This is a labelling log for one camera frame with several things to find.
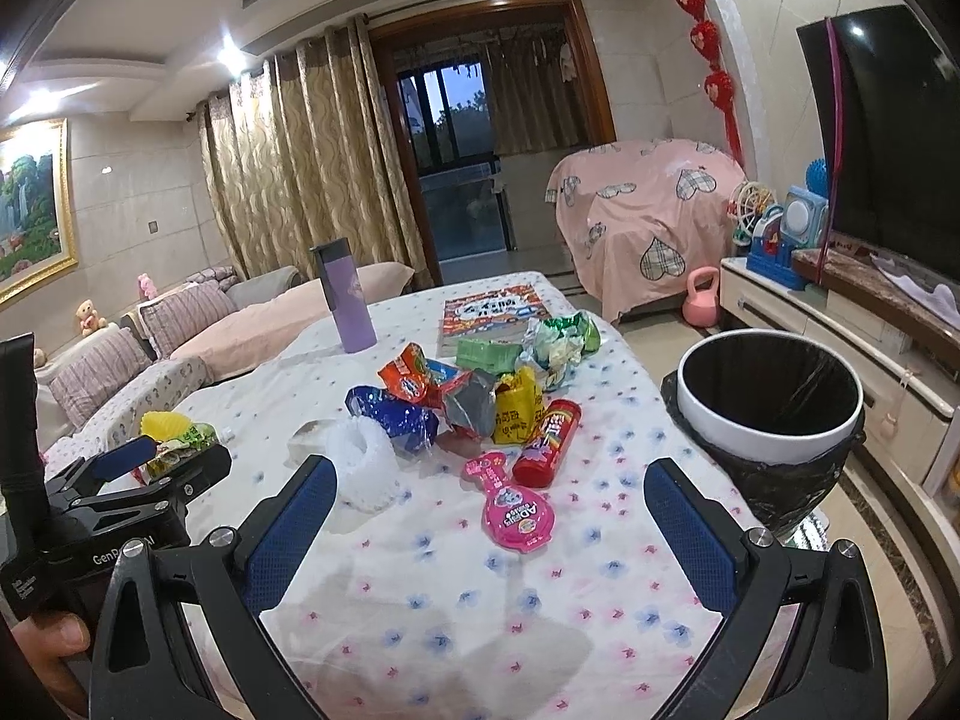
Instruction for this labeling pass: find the white foam fruit net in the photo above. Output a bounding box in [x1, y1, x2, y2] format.
[286, 416, 402, 514]

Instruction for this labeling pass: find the pink AD drink pouch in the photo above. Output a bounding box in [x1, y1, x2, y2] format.
[464, 452, 555, 554]

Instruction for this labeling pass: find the green carton box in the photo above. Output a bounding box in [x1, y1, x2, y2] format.
[455, 338, 523, 376]

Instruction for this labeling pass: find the white trash bin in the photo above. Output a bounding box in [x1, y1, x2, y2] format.
[675, 328, 866, 465]

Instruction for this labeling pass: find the person's left hand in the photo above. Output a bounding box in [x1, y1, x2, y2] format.
[11, 613, 91, 718]

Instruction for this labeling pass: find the striped pink cushion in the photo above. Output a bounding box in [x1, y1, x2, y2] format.
[49, 327, 151, 429]

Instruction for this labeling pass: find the pink sofa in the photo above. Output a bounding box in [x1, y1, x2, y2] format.
[32, 260, 417, 458]

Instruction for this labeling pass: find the teddy bear toy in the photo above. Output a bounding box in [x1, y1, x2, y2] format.
[75, 299, 107, 338]

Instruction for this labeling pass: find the purple water bottle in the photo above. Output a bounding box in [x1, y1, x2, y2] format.
[311, 238, 377, 355]

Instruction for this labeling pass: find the blue snack wrapper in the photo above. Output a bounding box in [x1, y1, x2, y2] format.
[345, 385, 439, 455]

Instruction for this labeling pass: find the orange snack wrapper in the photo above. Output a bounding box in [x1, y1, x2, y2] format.
[377, 343, 462, 410]

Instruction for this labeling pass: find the framed landscape painting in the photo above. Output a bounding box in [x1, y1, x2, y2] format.
[0, 119, 78, 305]

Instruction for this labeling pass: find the silver foil wrapper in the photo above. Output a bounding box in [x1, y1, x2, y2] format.
[441, 371, 498, 439]

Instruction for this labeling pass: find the floral white tablecloth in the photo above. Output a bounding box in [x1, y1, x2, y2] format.
[49, 286, 755, 718]

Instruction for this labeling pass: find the yellow snack bag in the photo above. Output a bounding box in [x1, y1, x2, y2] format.
[493, 366, 544, 445]

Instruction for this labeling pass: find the gold curtain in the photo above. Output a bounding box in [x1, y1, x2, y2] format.
[194, 16, 434, 288]

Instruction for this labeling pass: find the red candy tube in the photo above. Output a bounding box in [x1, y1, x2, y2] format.
[512, 398, 581, 489]

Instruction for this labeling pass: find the white TV cabinet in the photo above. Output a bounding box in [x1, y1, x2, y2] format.
[717, 255, 960, 587]

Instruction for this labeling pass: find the children's book stack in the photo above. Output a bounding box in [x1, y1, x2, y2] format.
[438, 284, 551, 356]

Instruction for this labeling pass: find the pink kettlebell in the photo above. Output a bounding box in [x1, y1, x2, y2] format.
[682, 266, 721, 328]

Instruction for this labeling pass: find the crushed green can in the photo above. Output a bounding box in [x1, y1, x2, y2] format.
[517, 312, 601, 392]

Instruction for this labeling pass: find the blue toy set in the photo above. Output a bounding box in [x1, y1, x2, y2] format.
[727, 160, 830, 291]

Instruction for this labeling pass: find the pink heart cover cloth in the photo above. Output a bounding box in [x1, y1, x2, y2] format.
[545, 138, 745, 323]

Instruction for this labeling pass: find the pink hula hoop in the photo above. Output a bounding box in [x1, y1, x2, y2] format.
[815, 16, 844, 286]

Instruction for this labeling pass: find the black television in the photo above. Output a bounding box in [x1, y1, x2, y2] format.
[797, 5, 958, 281]

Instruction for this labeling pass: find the red lantern decoration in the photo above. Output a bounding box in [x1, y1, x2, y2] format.
[674, 0, 745, 166]

